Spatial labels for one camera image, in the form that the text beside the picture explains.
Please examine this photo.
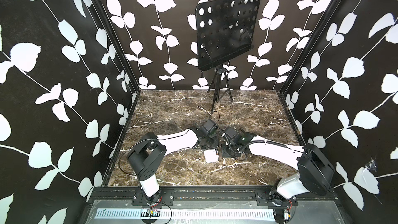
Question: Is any white digital alarm clock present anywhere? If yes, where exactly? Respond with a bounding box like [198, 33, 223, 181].
[203, 148, 219, 163]

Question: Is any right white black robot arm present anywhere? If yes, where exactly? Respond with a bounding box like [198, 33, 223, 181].
[221, 127, 335, 205]

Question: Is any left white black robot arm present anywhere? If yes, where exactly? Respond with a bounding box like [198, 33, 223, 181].
[126, 124, 219, 202]

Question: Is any black perforated music stand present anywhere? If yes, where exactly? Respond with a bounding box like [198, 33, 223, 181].
[195, 0, 261, 103]

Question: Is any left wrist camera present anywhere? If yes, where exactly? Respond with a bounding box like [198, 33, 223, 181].
[200, 119, 218, 135]

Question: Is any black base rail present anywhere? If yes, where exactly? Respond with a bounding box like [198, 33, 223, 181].
[88, 185, 342, 208]

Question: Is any white slotted cable duct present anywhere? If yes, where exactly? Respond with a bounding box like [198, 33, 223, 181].
[94, 208, 275, 222]

